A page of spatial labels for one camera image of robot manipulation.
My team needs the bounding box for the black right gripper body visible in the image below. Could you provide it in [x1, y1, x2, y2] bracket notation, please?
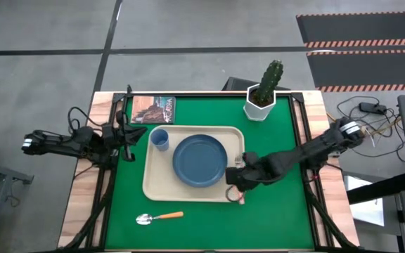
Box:
[239, 151, 276, 193]

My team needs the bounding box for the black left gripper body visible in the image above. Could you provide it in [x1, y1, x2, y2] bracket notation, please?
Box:
[102, 110, 129, 159]

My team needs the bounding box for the blue cup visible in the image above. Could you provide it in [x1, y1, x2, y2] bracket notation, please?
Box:
[149, 128, 170, 153]

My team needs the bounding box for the blue round plate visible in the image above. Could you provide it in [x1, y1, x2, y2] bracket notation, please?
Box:
[172, 134, 229, 188]

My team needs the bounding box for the beige plastic tray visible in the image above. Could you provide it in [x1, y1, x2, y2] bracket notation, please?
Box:
[141, 124, 246, 204]

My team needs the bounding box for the spoon with orange handle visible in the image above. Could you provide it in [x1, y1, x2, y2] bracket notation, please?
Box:
[135, 211, 185, 226]

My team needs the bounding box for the Acadia picture book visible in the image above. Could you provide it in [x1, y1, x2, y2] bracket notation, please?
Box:
[130, 96, 177, 125]

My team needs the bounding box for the green table mat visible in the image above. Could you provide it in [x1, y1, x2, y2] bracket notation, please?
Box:
[104, 95, 315, 251]

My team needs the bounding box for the white hexagonal plant pot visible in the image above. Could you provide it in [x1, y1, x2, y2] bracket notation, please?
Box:
[243, 83, 277, 122]

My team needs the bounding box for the black chair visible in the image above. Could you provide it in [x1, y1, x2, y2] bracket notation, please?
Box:
[222, 76, 291, 91]

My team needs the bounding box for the green cactus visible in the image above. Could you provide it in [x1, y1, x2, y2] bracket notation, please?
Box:
[255, 59, 284, 106]

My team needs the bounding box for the black power adapter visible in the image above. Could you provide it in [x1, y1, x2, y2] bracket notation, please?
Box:
[359, 101, 388, 115]

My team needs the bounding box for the black striped floor mat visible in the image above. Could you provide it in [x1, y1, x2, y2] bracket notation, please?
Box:
[306, 48, 405, 93]
[295, 11, 405, 49]

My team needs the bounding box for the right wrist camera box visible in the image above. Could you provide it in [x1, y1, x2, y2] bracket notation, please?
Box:
[225, 167, 245, 187]

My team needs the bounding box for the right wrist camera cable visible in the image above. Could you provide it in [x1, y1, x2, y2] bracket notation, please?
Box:
[225, 185, 243, 204]

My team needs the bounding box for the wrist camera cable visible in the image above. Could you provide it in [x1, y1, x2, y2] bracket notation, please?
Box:
[225, 185, 243, 204]
[67, 106, 94, 134]

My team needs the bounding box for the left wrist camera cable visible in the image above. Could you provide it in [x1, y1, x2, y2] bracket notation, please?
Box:
[67, 106, 94, 134]

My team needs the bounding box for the black table frame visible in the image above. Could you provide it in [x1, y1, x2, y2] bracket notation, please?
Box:
[60, 84, 360, 253]

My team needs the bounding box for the tangled black floor cable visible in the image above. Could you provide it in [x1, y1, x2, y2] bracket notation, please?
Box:
[335, 96, 405, 164]

